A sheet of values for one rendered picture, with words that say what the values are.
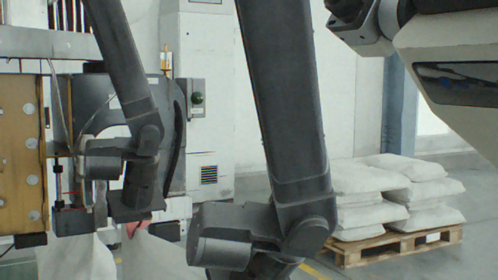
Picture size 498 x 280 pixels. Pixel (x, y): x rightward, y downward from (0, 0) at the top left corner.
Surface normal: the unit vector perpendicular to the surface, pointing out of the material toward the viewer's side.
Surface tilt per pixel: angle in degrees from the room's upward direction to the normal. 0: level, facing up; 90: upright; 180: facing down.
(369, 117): 90
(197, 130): 90
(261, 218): 33
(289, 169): 108
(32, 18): 90
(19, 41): 90
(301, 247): 120
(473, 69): 130
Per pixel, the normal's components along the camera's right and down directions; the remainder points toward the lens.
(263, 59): 0.07, 0.63
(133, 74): 0.35, 0.33
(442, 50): -0.68, 0.68
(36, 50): 0.92, 0.06
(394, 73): -0.88, 0.06
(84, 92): 0.47, 0.12
